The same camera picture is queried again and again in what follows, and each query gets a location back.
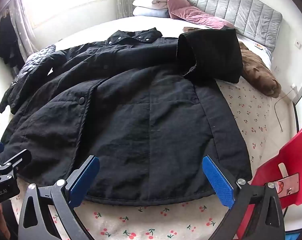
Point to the pink velvet pillow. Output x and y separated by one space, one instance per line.
177 2
203 17

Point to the small orange packet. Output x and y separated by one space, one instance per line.
258 46

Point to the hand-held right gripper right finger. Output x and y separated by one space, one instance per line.
217 180

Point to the white folded blanket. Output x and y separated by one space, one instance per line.
146 2

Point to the bed with white sheet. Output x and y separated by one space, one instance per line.
141 23

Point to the brown garment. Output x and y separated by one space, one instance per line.
256 72

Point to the black coat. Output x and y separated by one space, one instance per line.
141 105

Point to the light blue pillow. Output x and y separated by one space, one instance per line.
148 12

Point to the smartphone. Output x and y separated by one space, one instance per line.
290 180

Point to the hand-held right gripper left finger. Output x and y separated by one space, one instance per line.
84 177

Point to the red plastic chair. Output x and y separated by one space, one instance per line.
296 152

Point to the dark quilted jacket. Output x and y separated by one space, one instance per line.
33 62

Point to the grey padded headboard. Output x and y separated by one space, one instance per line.
228 2

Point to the dark hanging clothes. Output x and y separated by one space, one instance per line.
7 42

